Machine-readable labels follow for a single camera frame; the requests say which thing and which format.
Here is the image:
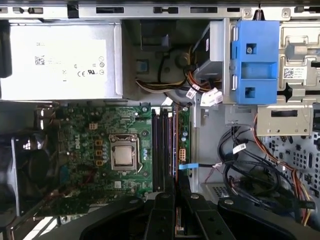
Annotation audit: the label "blue flat cable connector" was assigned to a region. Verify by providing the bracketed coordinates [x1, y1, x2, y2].
[178, 162, 200, 171]

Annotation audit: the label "black cable bundle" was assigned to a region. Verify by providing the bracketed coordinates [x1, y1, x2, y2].
[216, 124, 316, 216]

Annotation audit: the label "black PC case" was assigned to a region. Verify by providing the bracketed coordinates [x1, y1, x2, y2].
[0, 0, 320, 240]

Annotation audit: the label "green motherboard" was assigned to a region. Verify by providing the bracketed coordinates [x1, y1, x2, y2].
[37, 103, 193, 218]

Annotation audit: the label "orange red wires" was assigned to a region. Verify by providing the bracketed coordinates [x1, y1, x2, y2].
[251, 113, 315, 227]

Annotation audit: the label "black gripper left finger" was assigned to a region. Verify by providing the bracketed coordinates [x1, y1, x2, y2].
[42, 174, 176, 240]

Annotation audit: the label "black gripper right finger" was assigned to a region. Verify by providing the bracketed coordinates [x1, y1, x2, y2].
[177, 174, 320, 240]

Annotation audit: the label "grey power supply unit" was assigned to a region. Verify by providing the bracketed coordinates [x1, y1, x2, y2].
[0, 21, 125, 101]

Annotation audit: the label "silver CPU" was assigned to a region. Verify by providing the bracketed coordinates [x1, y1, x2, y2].
[111, 145, 134, 167]

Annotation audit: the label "grey metal drive cage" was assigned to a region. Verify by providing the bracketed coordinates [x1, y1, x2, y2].
[193, 17, 320, 138]

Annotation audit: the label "black RAM slot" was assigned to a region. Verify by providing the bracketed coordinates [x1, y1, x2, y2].
[151, 106, 160, 193]
[159, 106, 167, 193]

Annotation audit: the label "black case fan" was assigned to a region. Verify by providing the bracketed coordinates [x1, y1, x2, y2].
[9, 136, 62, 217]

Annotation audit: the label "yellow black wire bundle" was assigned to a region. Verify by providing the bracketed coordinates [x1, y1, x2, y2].
[134, 44, 225, 106]

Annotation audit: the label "white wire connector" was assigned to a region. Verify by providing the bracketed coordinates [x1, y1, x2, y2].
[199, 87, 224, 108]

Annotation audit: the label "wire locking lever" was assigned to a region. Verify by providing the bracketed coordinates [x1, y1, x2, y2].
[134, 134, 145, 175]

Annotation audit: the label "blue plastic drive latch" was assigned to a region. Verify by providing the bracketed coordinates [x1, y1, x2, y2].
[229, 19, 281, 106]

